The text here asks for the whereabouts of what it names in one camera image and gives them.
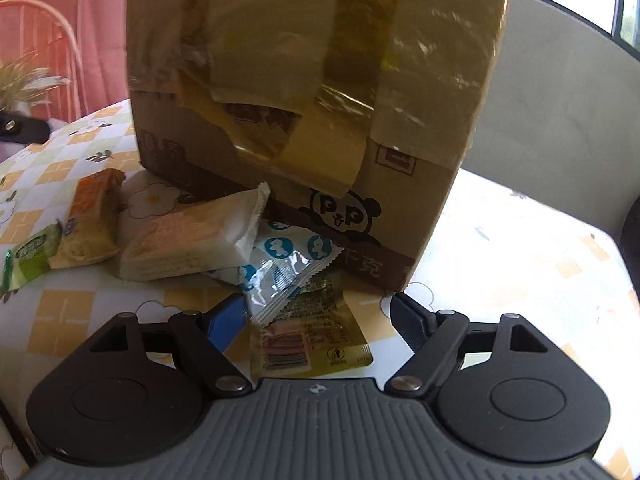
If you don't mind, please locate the small green snack packet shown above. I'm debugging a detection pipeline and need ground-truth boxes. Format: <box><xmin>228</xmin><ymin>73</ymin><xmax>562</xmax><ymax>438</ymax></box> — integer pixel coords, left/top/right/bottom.
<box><xmin>4</xmin><ymin>223</ymin><xmax>63</xmax><ymax>295</ymax></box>

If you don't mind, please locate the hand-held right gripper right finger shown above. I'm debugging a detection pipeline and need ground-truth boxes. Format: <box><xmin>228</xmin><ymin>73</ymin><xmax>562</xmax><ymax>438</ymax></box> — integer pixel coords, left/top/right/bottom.
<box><xmin>384</xmin><ymin>292</ymin><xmax>549</xmax><ymax>394</ymax></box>

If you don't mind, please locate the white cracker packet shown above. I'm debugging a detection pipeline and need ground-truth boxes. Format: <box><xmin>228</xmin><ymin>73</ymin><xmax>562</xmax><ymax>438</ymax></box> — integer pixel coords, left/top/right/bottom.
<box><xmin>119</xmin><ymin>181</ymin><xmax>272</xmax><ymax>282</ymax></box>

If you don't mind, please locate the white blue patterned packet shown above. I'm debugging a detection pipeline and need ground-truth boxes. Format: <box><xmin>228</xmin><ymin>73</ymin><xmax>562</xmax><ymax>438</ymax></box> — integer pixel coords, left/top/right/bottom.
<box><xmin>210</xmin><ymin>217</ymin><xmax>342</xmax><ymax>328</ymax></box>

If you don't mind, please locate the taped cardboard box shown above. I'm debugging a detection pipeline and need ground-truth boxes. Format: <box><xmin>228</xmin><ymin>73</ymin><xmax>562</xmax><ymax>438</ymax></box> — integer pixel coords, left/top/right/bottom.
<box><xmin>125</xmin><ymin>0</ymin><xmax>515</xmax><ymax>295</ymax></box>

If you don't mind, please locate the checked floral tablecloth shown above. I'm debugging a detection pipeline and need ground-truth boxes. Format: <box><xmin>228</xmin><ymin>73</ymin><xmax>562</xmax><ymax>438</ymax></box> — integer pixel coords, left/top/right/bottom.
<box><xmin>0</xmin><ymin>100</ymin><xmax>640</xmax><ymax>480</ymax></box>

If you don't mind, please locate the red printed curtain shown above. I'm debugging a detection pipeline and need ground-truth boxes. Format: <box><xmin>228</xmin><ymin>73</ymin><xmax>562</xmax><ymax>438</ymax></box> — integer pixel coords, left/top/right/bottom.
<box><xmin>0</xmin><ymin>0</ymin><xmax>136</xmax><ymax>128</ymax></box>

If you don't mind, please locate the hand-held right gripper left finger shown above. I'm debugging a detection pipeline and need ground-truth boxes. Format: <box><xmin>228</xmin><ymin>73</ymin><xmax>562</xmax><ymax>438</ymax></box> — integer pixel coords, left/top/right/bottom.
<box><xmin>92</xmin><ymin>292</ymin><xmax>253</xmax><ymax>396</ymax></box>

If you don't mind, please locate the orange snack packet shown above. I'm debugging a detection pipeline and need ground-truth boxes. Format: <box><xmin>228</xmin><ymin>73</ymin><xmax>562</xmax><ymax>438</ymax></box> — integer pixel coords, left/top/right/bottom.
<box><xmin>47</xmin><ymin>169</ymin><xmax>127</xmax><ymax>270</ymax></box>

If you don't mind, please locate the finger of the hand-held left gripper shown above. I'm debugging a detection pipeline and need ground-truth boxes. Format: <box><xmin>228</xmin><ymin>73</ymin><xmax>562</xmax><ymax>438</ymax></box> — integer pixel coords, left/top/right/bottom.
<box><xmin>0</xmin><ymin>114</ymin><xmax>50</xmax><ymax>145</ymax></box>

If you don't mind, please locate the yellow green labelled packet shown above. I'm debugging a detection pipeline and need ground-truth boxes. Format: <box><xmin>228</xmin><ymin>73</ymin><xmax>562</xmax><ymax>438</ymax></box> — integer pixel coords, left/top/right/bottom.
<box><xmin>250</xmin><ymin>272</ymin><xmax>373</xmax><ymax>380</ymax></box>

